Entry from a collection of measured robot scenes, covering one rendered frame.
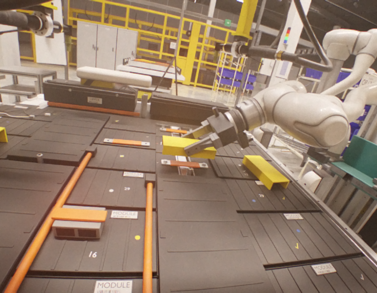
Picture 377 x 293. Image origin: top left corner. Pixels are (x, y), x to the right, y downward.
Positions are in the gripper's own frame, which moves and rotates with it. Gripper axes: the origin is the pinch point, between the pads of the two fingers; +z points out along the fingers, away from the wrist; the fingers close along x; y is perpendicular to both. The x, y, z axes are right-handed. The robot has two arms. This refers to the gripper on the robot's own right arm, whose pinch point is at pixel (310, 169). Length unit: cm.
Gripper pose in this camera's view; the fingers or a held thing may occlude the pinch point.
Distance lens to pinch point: 145.0
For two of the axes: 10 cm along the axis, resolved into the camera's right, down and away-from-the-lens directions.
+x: -3.6, -4.5, 8.2
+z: -2.0, 8.9, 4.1
